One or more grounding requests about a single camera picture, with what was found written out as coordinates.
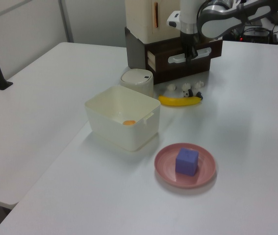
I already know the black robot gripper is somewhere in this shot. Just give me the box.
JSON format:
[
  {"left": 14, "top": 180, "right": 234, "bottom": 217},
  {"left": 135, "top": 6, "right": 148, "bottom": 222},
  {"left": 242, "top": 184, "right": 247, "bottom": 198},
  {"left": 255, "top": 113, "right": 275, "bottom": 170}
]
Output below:
[{"left": 179, "top": 31, "right": 200, "bottom": 63}]

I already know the dark brown drawer white handle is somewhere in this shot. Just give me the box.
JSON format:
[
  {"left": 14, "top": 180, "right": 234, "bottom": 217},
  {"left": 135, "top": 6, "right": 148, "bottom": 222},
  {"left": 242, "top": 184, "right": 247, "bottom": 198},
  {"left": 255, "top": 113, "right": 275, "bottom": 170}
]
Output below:
[{"left": 144, "top": 39, "right": 224, "bottom": 86}]

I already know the dark grey drawer housing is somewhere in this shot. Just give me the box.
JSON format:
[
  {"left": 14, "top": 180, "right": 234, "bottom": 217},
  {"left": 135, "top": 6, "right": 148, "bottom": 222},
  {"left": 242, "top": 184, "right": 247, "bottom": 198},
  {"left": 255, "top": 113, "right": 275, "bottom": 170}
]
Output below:
[{"left": 124, "top": 26, "right": 181, "bottom": 70}]

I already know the black and white panda toy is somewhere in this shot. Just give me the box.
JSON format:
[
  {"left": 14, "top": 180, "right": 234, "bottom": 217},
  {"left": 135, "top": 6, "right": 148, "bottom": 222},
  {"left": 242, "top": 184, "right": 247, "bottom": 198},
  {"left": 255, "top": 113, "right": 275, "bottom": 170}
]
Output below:
[{"left": 182, "top": 89, "right": 204, "bottom": 100}]

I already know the yellow banana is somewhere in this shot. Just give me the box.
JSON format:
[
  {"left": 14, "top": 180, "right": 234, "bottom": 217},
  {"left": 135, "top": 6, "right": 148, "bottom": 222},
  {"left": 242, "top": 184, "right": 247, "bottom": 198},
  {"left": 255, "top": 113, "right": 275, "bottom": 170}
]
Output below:
[{"left": 158, "top": 94, "right": 202, "bottom": 107}]

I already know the white mini trash can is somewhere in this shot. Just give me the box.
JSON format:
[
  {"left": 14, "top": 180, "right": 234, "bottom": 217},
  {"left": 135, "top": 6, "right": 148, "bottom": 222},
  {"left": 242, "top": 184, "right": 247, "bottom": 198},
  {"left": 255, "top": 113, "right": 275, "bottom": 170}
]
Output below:
[{"left": 119, "top": 69, "right": 154, "bottom": 97}]

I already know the cream plastic cabinet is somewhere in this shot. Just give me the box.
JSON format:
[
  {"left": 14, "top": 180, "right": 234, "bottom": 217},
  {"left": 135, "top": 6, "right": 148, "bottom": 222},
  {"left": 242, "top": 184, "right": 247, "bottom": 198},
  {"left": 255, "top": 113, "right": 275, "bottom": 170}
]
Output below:
[{"left": 125, "top": 0, "right": 183, "bottom": 43}]

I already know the black electronics box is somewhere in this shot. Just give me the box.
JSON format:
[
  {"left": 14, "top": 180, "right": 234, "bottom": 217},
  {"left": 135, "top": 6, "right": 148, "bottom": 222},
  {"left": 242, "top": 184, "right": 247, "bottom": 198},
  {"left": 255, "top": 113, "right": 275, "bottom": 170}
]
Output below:
[{"left": 240, "top": 26, "right": 278, "bottom": 43}]

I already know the cream plastic storage box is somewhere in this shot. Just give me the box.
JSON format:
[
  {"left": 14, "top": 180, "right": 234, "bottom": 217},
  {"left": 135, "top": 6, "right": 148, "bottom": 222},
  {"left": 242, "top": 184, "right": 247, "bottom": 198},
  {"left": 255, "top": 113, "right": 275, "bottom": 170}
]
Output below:
[{"left": 84, "top": 85, "right": 161, "bottom": 153}]

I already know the blue purple cube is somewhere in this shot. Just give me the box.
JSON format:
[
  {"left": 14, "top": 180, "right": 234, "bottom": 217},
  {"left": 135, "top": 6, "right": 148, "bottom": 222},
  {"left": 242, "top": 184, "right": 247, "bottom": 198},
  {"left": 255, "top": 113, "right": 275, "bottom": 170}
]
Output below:
[{"left": 175, "top": 147, "right": 200, "bottom": 177}]

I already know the pink plate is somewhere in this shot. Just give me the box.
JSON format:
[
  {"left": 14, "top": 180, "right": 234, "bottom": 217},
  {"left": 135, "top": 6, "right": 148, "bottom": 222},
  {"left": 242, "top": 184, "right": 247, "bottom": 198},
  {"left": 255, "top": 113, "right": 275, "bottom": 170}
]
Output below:
[{"left": 153, "top": 143, "right": 217, "bottom": 189}]

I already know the copper cabinet handle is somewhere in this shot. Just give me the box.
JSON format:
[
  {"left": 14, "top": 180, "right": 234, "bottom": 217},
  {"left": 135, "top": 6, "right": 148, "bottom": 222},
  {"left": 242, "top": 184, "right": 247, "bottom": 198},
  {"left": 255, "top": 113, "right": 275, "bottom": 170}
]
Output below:
[{"left": 153, "top": 1, "right": 159, "bottom": 28}]

